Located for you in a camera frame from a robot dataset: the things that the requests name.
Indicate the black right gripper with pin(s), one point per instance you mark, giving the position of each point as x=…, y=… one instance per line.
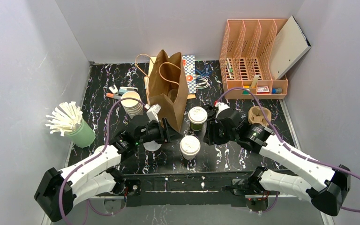
x=213, y=133

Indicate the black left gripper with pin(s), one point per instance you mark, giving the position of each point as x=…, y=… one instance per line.
x=164, y=132

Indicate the cardboard cup carrier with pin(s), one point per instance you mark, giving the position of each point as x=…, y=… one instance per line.
x=255, y=115

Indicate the green paper coffee cup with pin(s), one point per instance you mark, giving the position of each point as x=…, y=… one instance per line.
x=196, y=127

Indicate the brown paper bag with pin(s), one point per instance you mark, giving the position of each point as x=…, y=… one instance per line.
x=167, y=87

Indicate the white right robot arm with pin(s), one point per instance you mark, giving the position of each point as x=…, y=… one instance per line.
x=326, y=188

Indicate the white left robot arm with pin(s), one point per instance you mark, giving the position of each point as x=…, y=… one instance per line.
x=60, y=190

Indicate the stack of white lids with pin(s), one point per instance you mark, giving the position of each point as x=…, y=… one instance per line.
x=131, y=106

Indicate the checkered paper sheet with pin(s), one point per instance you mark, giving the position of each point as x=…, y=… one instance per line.
x=189, y=67

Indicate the orange file organizer rack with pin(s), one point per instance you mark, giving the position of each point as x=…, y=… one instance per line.
x=245, y=59

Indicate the green cup of stirrers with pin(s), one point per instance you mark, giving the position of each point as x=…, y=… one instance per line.
x=67, y=120

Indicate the white folder board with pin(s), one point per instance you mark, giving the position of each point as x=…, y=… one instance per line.
x=289, y=46

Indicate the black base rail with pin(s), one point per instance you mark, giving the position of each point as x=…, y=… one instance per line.
x=206, y=182

